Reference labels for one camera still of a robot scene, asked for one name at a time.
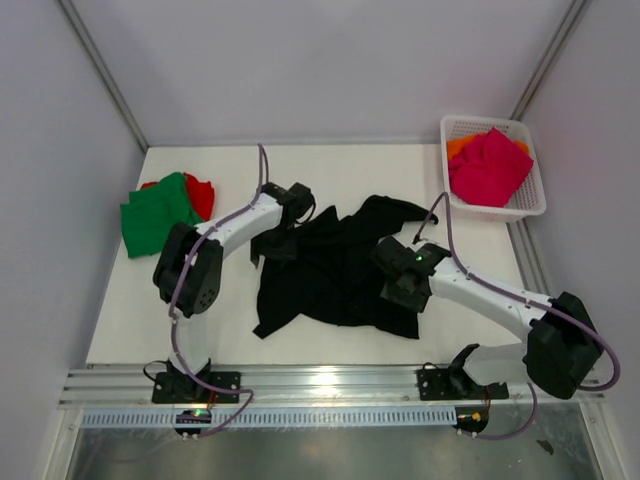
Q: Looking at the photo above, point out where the grey slotted cable duct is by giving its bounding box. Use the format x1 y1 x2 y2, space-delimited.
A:
79 405 457 429

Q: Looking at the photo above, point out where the green t shirt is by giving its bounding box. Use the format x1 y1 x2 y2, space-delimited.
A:
120 172 202 258

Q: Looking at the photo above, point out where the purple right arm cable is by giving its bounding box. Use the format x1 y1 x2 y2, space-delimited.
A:
412 192 624 442

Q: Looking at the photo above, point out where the aluminium front rail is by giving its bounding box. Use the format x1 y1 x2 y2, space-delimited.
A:
58 363 607 409

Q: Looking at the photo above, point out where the frame post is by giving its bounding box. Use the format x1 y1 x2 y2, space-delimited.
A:
510 0 593 121
54 0 150 154

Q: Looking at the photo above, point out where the left rear frame post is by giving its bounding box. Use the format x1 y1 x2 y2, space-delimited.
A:
54 0 150 154

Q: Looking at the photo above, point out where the white plastic basket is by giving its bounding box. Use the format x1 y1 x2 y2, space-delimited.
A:
440 115 546 222

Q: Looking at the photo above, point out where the right rear frame post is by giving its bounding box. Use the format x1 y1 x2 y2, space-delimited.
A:
510 0 593 121

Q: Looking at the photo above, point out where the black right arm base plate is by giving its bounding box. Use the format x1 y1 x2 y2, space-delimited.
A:
416 362 509 401

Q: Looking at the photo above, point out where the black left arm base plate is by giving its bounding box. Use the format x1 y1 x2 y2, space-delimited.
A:
151 371 241 405

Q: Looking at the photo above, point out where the pink t shirt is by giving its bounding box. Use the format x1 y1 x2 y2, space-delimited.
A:
446 128 534 208

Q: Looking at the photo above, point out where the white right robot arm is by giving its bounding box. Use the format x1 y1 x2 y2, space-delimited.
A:
371 237 603 400

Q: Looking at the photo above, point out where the red t shirt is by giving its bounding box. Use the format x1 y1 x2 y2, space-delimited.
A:
129 172 215 225

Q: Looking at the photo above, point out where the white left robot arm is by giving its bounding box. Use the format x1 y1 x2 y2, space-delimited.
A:
152 182 316 402

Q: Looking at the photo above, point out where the orange t shirt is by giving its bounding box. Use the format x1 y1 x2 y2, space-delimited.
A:
446 133 530 161

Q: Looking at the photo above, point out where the black t shirt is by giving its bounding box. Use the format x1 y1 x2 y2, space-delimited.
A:
253 195 428 340

